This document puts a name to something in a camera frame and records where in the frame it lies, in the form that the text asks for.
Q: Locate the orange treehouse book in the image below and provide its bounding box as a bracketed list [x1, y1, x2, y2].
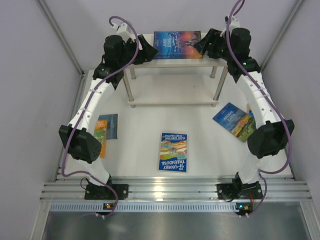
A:
[93, 120, 109, 159]
[247, 104, 254, 117]

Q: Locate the orange Treehouse book right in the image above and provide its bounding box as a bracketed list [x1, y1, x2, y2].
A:
[247, 104, 254, 117]

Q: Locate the Animal Farm book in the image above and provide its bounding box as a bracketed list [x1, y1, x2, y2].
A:
[213, 102, 256, 143]

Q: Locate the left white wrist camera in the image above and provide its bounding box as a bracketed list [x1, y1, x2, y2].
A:
[112, 22, 133, 38]

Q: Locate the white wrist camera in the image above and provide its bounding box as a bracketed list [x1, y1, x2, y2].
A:
[229, 15, 241, 32]
[112, 22, 133, 38]

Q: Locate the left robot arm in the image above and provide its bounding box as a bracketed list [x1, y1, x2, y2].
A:
[58, 34, 158, 186]

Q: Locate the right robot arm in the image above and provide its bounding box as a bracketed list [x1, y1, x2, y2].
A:
[194, 27, 295, 185]

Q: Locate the dark blue book left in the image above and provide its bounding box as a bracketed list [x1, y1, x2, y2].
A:
[98, 113, 118, 140]

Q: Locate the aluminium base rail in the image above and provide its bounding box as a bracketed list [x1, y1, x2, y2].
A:
[40, 173, 312, 202]

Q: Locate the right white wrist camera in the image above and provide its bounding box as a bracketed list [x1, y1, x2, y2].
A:
[229, 15, 241, 32]

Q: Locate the perforated cable tray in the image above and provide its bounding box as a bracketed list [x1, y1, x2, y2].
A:
[50, 202, 251, 213]

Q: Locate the orange Treehouse book left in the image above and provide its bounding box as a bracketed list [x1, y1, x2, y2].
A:
[93, 120, 109, 159]

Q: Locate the white two-tier shelf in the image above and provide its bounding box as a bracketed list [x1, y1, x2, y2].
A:
[123, 56, 228, 108]

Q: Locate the Jane Eyre book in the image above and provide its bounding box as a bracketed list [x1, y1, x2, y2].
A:
[153, 31, 203, 60]

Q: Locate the blue 91-Storey Treehouse book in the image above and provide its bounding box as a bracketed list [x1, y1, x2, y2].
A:
[158, 132, 188, 173]

